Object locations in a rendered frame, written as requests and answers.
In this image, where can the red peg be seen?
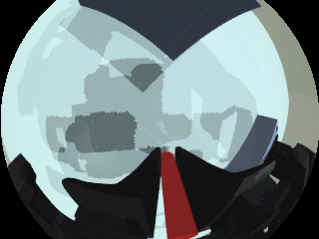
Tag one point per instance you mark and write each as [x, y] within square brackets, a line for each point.
[177, 214]

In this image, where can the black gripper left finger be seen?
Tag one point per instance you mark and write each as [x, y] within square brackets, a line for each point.
[135, 197]

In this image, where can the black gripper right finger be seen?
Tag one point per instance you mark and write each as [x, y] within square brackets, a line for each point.
[209, 189]

